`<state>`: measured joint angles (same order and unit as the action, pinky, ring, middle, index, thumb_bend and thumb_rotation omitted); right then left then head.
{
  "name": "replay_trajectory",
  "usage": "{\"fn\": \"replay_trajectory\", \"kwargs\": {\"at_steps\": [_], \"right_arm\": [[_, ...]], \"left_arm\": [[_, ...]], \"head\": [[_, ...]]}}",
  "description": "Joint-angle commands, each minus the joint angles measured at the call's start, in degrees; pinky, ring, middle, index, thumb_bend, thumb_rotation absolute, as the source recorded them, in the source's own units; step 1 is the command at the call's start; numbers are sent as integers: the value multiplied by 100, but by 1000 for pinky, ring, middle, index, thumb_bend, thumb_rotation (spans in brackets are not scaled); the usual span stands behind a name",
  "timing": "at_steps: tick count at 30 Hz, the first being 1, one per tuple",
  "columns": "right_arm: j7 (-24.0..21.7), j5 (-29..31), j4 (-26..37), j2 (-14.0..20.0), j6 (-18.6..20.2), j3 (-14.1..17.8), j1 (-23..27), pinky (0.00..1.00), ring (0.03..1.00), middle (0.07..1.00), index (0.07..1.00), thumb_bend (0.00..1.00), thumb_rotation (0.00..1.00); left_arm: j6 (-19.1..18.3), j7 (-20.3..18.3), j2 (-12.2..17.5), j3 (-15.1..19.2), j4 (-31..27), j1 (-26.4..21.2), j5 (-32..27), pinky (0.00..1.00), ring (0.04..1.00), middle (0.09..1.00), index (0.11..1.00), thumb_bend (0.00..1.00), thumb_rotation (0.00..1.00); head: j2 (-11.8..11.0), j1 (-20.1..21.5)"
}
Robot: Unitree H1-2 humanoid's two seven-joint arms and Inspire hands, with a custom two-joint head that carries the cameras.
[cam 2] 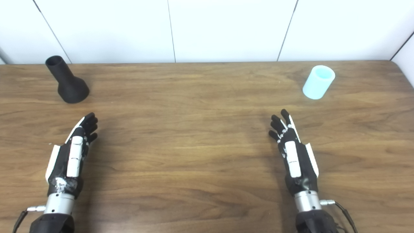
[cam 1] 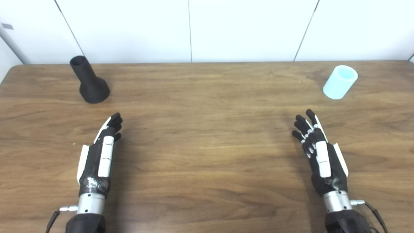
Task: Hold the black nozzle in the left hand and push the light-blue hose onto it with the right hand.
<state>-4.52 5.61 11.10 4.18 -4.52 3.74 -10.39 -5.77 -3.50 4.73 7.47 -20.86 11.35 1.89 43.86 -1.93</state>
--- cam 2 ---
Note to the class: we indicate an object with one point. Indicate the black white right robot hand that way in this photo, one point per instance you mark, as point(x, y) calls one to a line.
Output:
point(292, 160)

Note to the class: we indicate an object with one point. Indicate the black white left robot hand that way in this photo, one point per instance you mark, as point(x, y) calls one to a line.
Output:
point(74, 154)

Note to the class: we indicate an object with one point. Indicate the black funnel-shaped nozzle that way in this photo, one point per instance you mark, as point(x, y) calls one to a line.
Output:
point(69, 85)

